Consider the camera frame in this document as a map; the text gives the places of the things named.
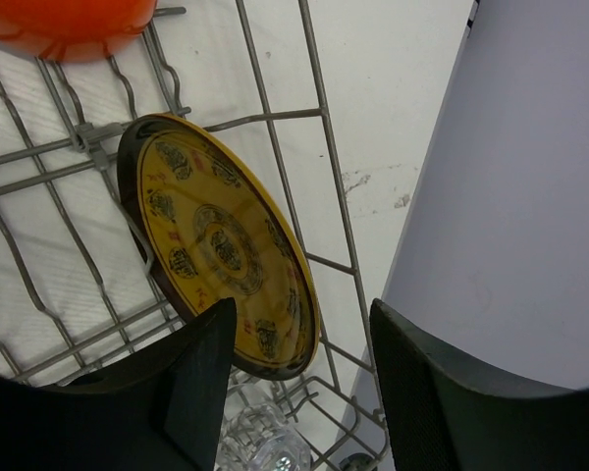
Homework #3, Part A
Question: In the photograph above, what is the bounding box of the orange bowl back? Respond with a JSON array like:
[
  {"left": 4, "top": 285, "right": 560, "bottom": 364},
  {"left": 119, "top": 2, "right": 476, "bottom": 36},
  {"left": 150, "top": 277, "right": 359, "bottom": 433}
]
[{"left": 0, "top": 0, "right": 157, "bottom": 63}]

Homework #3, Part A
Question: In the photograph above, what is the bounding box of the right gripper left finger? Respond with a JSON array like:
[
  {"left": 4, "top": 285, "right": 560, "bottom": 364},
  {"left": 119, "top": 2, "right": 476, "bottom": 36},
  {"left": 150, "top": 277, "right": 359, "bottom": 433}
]
[{"left": 0, "top": 298, "right": 237, "bottom": 470}]

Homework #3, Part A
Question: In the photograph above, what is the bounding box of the clear glass cup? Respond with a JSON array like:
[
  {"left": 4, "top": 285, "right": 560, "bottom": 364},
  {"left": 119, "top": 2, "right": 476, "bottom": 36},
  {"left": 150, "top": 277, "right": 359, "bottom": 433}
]
[{"left": 215, "top": 383, "right": 312, "bottom": 471}]

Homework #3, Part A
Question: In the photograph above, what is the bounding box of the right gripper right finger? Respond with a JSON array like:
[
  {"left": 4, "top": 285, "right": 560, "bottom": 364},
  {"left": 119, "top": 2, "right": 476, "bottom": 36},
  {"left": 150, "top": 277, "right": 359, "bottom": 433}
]
[{"left": 369, "top": 299, "right": 589, "bottom": 470}]

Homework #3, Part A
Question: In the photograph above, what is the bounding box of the grey wire dish rack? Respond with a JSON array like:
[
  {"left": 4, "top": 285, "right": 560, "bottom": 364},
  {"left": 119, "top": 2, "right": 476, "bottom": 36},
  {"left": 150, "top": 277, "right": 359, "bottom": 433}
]
[{"left": 0, "top": 1, "right": 389, "bottom": 470}]

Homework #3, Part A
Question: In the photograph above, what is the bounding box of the yellow patterned plate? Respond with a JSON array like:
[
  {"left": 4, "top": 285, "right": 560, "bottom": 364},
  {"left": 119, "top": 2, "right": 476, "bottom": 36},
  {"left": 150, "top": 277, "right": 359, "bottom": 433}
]
[{"left": 117, "top": 114, "right": 321, "bottom": 381}]

